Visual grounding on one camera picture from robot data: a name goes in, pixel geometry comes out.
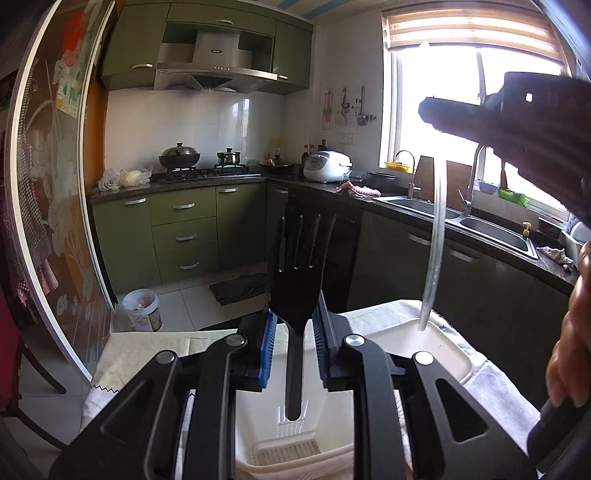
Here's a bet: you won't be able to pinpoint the floral glass sliding door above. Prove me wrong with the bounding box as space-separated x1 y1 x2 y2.
9 0 116 384

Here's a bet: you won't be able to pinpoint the kitchen window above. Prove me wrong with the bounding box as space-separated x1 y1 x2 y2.
379 9 578 217

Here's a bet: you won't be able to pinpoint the brown rag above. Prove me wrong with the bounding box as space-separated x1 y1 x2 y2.
538 246 575 273

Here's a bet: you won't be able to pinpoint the green lower kitchen cabinets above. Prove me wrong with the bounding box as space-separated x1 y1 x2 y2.
91 182 269 296

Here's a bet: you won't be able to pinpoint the dark lower kitchen cabinets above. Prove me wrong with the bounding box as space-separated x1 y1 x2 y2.
265 185 578 407

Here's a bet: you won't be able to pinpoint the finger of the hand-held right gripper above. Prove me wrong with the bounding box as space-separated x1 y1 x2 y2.
418 96 490 140

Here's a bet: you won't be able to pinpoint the black slotted spatula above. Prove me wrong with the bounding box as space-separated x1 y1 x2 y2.
267 203 338 422

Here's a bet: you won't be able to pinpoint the white plastic bag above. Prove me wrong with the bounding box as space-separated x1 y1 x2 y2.
98 167 153 191

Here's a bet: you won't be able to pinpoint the clear plastic utensil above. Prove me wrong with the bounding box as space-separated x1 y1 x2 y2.
418 41 448 333

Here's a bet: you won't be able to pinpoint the gas stove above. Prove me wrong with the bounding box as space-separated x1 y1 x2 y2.
159 165 262 182

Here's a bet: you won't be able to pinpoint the white plastic utensil holder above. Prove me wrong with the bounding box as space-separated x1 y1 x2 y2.
233 318 476 480

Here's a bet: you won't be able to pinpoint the patterned grey tablecloth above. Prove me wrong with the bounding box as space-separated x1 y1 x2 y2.
81 298 546 462

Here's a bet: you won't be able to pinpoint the green plastic basket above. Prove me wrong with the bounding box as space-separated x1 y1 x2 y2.
499 187 529 208

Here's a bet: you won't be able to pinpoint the white dish rack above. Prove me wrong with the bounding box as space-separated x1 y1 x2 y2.
561 222 591 261

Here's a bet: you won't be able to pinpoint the red wooden chair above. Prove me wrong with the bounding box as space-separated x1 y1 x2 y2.
0 277 68 453

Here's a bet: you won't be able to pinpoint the pink cloth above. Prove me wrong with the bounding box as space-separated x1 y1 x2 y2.
336 181 382 198

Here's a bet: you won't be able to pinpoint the black frying pan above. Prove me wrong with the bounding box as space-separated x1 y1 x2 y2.
259 157 296 175

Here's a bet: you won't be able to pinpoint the small chrome faucet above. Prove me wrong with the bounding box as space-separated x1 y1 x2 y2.
394 150 422 200

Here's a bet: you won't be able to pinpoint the steel range hood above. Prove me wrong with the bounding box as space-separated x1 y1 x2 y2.
154 30 278 93

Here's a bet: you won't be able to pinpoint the green kitchen cabinets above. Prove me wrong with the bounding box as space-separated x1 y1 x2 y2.
100 0 315 96
91 182 269 296

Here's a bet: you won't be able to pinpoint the tall chrome faucet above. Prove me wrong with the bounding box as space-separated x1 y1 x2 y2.
459 144 490 217

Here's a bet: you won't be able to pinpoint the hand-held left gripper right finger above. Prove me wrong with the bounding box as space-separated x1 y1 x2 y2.
311 291 539 480

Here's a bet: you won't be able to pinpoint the person's right hand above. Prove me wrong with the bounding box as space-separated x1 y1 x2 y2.
545 240 591 409

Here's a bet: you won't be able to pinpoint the steel double sink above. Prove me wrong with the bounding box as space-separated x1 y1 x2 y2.
379 194 539 261

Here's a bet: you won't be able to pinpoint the green upper kitchen cabinets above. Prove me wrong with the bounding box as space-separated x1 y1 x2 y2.
100 0 315 96

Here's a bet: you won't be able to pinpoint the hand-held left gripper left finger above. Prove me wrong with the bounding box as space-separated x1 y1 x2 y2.
48 309 278 480

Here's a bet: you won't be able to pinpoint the brown cutting board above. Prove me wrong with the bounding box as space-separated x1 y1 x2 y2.
414 155 474 210

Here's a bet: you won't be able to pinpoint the black wok with lid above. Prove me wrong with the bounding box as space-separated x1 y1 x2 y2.
158 142 202 171

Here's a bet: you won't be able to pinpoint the striped window blind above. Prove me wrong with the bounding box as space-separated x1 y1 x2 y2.
381 9 573 65

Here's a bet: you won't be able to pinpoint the white rice cooker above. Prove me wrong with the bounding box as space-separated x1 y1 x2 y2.
302 151 354 184

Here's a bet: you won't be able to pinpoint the dark granite countertop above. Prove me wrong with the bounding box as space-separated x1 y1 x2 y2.
90 170 580 296

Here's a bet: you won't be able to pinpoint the white plastic bucket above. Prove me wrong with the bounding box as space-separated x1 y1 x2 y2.
121 289 164 332

